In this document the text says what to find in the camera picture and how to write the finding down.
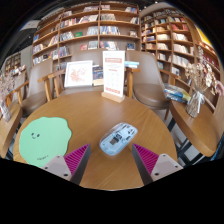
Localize distant wooden bookshelf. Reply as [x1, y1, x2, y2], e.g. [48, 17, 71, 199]
[4, 53, 23, 75]

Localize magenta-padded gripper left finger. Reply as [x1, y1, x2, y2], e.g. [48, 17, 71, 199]
[42, 143, 92, 186]

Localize green cloud-shaped mouse pad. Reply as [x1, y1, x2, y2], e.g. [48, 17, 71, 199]
[18, 116, 73, 168]

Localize white framed picture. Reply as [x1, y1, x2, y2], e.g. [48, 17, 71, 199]
[63, 60, 94, 89]

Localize transparent blue computer mouse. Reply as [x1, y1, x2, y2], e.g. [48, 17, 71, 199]
[99, 122, 139, 157]

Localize dark-covered book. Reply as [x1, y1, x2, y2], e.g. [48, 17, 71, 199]
[92, 64, 105, 87]

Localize stack of colourful books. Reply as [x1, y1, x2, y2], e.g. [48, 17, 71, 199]
[163, 83, 192, 104]

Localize light blue book stack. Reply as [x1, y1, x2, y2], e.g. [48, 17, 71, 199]
[124, 60, 141, 70]

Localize wide wooden bookshelf unit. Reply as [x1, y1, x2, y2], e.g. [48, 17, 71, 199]
[31, 1, 141, 67]

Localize white sign on wooden stand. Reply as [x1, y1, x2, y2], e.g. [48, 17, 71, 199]
[101, 50, 126, 104]

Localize glass vase with pink flowers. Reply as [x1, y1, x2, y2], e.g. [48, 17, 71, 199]
[0, 69, 18, 123]

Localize glass vase with pale flowers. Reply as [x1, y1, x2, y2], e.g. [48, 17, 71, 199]
[184, 61, 218, 119]

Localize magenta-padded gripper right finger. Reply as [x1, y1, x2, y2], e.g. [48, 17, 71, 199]
[131, 143, 184, 186]

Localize wooden bookshelf with yellow poster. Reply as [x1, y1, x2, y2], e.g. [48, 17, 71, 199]
[139, 8, 224, 113]

